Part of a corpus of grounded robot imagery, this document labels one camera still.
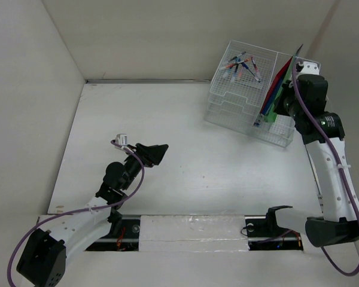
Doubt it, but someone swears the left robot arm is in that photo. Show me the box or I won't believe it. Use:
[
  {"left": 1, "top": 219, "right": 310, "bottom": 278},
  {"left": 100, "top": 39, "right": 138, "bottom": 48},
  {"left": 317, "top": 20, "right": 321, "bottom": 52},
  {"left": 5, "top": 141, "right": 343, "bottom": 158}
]
[{"left": 16, "top": 141, "right": 169, "bottom": 286}]

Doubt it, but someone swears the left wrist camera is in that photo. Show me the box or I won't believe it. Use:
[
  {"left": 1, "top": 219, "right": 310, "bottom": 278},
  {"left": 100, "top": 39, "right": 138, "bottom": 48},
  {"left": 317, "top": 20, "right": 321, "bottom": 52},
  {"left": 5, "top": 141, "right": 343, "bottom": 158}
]
[{"left": 114, "top": 133, "right": 127, "bottom": 146}]

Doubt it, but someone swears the blue cap gel pen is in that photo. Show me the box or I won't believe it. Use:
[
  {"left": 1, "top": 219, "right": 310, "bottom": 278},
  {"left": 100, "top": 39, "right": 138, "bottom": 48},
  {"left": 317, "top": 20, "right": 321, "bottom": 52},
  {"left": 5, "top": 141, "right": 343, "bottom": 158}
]
[{"left": 230, "top": 60, "right": 239, "bottom": 83}]

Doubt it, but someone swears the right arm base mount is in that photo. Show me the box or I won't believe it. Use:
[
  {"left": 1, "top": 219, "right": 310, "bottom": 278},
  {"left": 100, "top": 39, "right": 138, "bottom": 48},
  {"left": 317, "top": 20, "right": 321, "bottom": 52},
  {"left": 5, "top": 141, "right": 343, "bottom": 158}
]
[{"left": 240, "top": 206, "right": 303, "bottom": 251}]

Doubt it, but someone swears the white wire mesh organizer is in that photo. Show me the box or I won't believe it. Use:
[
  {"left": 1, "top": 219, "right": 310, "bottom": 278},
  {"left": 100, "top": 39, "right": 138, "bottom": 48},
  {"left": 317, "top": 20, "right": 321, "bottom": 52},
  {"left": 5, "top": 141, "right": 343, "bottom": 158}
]
[{"left": 205, "top": 40, "right": 301, "bottom": 148}]

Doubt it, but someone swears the dark blue clip pen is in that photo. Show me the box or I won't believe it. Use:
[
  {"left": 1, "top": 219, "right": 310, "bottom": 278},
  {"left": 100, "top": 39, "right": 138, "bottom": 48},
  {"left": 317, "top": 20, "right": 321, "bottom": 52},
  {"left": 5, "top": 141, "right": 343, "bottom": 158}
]
[{"left": 241, "top": 62, "right": 261, "bottom": 83}]

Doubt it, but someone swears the teal cap gel pen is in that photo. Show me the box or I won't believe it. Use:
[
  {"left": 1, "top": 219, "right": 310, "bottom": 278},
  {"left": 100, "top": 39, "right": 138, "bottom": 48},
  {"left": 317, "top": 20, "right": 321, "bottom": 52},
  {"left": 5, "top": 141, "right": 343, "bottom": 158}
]
[{"left": 229, "top": 51, "right": 247, "bottom": 62}]

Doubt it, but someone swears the red plastic folder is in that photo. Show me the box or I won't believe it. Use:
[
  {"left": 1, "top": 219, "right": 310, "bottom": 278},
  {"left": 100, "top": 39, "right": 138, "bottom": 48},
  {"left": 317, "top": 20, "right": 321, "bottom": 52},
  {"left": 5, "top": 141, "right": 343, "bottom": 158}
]
[{"left": 258, "top": 44, "right": 305, "bottom": 116}]

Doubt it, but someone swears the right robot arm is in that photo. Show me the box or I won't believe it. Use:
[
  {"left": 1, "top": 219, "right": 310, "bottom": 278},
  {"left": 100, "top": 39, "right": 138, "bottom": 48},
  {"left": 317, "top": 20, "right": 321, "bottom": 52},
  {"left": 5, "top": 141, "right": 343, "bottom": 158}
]
[{"left": 264, "top": 74, "right": 359, "bottom": 248}]

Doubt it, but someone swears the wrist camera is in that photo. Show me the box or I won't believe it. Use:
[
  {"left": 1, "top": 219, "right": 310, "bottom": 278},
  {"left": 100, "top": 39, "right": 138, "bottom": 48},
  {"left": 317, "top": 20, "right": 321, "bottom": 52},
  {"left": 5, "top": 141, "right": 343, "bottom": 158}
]
[
  {"left": 114, "top": 133, "right": 127, "bottom": 146},
  {"left": 296, "top": 60, "right": 320, "bottom": 77}
]

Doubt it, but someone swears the blue plastic folder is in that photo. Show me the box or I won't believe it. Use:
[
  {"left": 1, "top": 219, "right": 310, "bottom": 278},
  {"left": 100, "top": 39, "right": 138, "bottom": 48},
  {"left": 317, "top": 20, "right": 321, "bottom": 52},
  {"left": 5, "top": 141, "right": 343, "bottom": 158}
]
[{"left": 260, "top": 64, "right": 291, "bottom": 117}]

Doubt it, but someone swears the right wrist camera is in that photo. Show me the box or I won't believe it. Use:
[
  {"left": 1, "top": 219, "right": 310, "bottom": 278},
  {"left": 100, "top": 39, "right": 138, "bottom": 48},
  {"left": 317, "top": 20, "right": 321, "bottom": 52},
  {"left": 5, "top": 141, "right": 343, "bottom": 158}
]
[{"left": 296, "top": 60, "right": 320, "bottom": 77}]

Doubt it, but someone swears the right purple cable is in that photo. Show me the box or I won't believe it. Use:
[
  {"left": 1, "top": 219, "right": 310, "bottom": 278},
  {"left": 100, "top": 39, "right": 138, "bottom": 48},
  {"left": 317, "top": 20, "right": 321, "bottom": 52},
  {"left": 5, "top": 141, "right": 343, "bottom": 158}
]
[{"left": 291, "top": 61, "right": 359, "bottom": 276}]

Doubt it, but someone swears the purple cable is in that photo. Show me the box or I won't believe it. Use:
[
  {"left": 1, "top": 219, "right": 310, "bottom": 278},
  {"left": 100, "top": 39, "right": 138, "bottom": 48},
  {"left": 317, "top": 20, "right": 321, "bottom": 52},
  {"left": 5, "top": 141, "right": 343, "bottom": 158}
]
[
  {"left": 291, "top": 61, "right": 359, "bottom": 276},
  {"left": 7, "top": 139, "right": 146, "bottom": 287}
]

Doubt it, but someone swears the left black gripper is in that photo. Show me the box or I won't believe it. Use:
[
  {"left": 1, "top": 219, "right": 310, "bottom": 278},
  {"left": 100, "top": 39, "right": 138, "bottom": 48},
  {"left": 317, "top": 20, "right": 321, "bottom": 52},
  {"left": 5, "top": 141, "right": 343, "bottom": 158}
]
[{"left": 121, "top": 143, "right": 166, "bottom": 190}]

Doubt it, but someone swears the green plastic folder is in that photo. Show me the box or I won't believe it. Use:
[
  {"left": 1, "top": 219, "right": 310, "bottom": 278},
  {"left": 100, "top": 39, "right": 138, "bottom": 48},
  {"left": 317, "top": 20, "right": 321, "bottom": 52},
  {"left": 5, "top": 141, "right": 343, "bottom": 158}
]
[{"left": 260, "top": 56, "right": 294, "bottom": 123}]

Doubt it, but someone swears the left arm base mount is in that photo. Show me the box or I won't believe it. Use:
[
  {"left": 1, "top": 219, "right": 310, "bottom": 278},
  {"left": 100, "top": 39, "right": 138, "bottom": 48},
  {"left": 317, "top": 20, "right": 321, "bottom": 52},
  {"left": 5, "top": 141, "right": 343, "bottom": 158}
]
[{"left": 86, "top": 210, "right": 141, "bottom": 252}]

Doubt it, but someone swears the pink highlighter pen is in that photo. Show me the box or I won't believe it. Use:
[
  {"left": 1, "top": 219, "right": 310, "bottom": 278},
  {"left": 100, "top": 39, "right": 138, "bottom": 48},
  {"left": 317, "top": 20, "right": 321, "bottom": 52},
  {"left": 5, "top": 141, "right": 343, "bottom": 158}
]
[{"left": 237, "top": 63, "right": 245, "bottom": 80}]

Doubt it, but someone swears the orange red gel pen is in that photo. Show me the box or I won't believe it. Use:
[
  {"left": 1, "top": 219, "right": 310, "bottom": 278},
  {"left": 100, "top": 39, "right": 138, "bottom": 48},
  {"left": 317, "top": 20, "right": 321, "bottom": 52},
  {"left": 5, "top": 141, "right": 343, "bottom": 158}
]
[{"left": 219, "top": 58, "right": 251, "bottom": 70}]

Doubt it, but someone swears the dark red gel pen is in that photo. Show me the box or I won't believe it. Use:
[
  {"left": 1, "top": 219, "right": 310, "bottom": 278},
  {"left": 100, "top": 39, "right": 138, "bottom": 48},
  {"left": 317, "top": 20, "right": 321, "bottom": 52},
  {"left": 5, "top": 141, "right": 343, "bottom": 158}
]
[{"left": 251, "top": 56, "right": 261, "bottom": 79}]

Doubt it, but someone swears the white foam front block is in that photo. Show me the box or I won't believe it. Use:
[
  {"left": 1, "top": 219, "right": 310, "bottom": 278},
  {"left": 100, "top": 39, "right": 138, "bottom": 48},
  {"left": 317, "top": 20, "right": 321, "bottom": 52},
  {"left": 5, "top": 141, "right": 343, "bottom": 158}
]
[{"left": 139, "top": 215, "right": 248, "bottom": 253}]

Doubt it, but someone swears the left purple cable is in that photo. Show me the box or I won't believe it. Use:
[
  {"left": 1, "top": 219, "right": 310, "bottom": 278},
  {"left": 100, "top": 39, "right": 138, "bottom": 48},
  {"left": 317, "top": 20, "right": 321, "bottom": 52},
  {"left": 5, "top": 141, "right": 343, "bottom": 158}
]
[{"left": 7, "top": 139, "right": 146, "bottom": 287}]

